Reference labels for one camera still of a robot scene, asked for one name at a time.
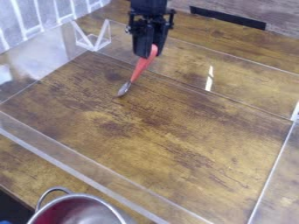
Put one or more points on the clear acrylic corner bracket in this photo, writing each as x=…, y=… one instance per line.
x=90, y=41

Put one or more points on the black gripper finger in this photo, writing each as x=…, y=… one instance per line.
x=160, y=33
x=143, y=36

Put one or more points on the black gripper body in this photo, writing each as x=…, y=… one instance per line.
x=149, y=12

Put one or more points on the black strip on table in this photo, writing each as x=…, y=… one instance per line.
x=237, y=20

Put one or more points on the pink handled metal spoon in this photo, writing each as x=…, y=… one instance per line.
x=140, y=66

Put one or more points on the stainless steel pot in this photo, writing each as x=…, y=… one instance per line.
x=60, y=206

